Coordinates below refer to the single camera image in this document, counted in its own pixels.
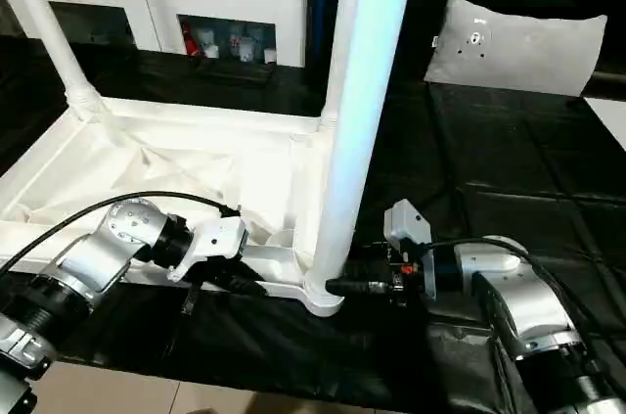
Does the black work mat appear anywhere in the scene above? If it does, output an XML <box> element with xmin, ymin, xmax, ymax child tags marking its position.
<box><xmin>0</xmin><ymin>37</ymin><xmax>626</xmax><ymax>413</ymax></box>

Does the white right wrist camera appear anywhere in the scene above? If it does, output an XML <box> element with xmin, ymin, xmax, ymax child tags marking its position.
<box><xmin>381</xmin><ymin>199</ymin><xmax>433</xmax><ymax>254</ymax></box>

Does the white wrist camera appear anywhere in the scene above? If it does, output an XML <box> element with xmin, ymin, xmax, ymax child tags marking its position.
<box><xmin>166</xmin><ymin>214</ymin><xmax>249</xmax><ymax>284</ymax></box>
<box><xmin>381</xmin><ymin>199</ymin><xmax>433</xmax><ymax>254</ymax></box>

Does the white flat sheet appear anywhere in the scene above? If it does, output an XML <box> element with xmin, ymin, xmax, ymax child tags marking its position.
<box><xmin>583</xmin><ymin>96</ymin><xmax>626</xmax><ymax>151</ymax></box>

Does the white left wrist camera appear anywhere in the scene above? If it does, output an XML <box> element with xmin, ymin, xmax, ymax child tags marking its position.
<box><xmin>166</xmin><ymin>214</ymin><xmax>249</xmax><ymax>284</ymax></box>

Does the grey cushion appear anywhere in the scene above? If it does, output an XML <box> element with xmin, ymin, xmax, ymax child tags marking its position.
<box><xmin>425</xmin><ymin>0</ymin><xmax>609</xmax><ymax>98</ymax></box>

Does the white plastic table top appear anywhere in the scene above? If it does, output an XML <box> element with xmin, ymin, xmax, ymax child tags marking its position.
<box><xmin>0</xmin><ymin>91</ymin><xmax>347</xmax><ymax>319</ymax></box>

